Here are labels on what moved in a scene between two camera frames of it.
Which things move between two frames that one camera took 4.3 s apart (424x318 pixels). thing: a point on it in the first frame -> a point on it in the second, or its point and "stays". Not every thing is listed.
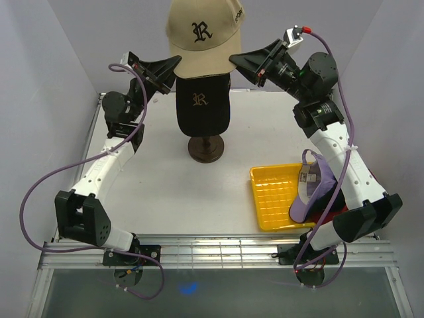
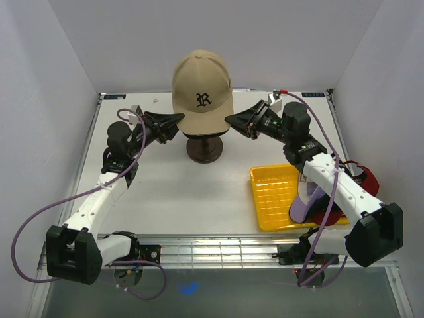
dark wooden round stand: (206, 149) stays
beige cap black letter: (206, 34) -> (202, 91)
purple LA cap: (315, 176) stays
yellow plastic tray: (275, 188) stays
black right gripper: (258, 65) -> (248, 122)
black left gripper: (158, 74) -> (161, 124)
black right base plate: (287, 254) stays
